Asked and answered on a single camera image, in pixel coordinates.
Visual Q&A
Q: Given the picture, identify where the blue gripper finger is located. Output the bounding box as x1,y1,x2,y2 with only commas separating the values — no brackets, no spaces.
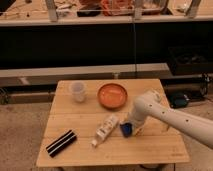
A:
120,123,132,137

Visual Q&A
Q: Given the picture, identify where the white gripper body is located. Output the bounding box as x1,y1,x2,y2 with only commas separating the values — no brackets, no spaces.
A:
126,108,147,128

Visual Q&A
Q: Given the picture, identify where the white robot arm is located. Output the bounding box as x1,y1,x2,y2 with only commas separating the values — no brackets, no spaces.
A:
120,90,213,149

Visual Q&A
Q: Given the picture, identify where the white plastic bottle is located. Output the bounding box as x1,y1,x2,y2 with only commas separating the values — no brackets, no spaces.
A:
91,114,119,147

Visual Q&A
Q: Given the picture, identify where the orange bowl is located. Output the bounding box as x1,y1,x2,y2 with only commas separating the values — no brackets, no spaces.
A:
97,83,128,110

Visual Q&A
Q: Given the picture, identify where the wooden table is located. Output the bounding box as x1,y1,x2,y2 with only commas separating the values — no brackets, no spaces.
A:
37,80,189,167

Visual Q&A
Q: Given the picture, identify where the clear plastic cup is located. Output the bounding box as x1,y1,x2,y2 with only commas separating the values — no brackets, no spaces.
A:
69,81,86,103

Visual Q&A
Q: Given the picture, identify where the black bin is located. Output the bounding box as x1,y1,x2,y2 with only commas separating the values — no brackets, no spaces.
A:
167,46,213,75

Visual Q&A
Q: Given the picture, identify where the black cable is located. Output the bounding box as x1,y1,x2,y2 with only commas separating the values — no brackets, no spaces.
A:
132,18,138,80

